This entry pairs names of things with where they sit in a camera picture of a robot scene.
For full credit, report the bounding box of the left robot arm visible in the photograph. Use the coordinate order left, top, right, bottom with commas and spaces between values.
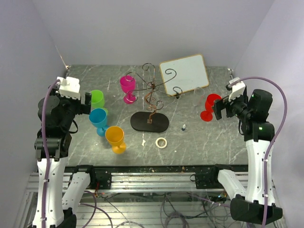
32, 92, 97, 228

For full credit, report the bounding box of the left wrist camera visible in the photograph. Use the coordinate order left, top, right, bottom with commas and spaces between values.
57, 76, 81, 100

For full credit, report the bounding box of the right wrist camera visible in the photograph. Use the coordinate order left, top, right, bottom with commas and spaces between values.
228, 77, 246, 102

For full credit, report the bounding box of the masking tape roll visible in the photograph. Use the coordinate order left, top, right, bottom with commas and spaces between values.
155, 137, 168, 149

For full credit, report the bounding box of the pink wine glass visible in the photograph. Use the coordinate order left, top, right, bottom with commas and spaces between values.
120, 75, 136, 104

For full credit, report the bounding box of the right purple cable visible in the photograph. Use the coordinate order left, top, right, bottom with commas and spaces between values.
234, 76, 288, 226

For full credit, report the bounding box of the green wine glass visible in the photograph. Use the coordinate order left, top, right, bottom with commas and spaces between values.
91, 90, 108, 114

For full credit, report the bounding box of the blue wine glass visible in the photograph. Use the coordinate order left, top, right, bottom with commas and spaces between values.
89, 108, 109, 137

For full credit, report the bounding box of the purple cable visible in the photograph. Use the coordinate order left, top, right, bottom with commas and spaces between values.
234, 76, 288, 226
40, 79, 61, 224

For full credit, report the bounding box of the orange wine glass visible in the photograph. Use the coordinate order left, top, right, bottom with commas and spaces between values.
105, 126, 126, 154

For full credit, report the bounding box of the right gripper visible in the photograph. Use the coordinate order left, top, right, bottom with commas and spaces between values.
211, 90, 252, 121

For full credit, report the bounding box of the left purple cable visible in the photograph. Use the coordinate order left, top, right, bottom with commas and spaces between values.
40, 79, 61, 224

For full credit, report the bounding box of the small whiteboard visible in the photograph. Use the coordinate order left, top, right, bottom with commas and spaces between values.
159, 54, 209, 95

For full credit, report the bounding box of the clear wine glass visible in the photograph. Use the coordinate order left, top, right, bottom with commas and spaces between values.
193, 87, 205, 106

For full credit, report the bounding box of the metal wine glass rack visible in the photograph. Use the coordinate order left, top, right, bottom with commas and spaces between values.
129, 68, 177, 133

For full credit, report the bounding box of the aluminium frame rail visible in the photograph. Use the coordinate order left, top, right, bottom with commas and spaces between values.
25, 172, 276, 193

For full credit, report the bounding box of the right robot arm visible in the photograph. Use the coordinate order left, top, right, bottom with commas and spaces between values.
209, 89, 283, 226

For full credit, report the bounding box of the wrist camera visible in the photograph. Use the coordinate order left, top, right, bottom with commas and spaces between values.
57, 76, 81, 100
228, 77, 246, 102

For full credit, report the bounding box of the red wine glass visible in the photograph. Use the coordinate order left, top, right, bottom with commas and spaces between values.
200, 94, 221, 122

